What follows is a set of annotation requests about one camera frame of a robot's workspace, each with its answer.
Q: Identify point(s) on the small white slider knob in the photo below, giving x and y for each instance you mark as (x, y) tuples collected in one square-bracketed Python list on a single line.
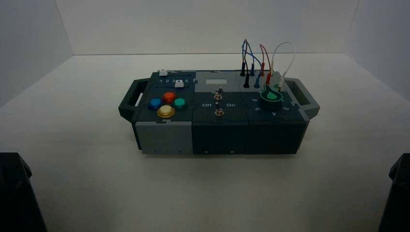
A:
[(163, 72), (179, 84)]

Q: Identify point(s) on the dark modular control box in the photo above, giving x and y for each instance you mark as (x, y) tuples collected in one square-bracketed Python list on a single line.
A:
[(221, 134)]

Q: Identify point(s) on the green round push button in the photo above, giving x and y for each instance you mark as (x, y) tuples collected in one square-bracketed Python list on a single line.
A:
[(179, 102)]

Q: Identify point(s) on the small grey display window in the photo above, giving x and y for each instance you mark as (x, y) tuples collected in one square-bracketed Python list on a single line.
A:
[(216, 81)]

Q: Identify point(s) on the yellow round push button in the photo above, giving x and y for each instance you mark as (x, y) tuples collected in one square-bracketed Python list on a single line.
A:
[(166, 111)]

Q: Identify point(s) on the red round push button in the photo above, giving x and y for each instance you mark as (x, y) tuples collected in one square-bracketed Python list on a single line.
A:
[(169, 97)]

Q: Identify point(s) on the blue round push button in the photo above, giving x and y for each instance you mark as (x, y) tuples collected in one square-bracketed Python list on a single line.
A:
[(155, 103)]

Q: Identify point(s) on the green and black rotary knob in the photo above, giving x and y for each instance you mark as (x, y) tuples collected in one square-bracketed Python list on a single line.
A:
[(271, 98)]

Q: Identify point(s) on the metal toggle switch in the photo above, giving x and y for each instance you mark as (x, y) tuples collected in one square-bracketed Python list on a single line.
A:
[(219, 94), (219, 111)]

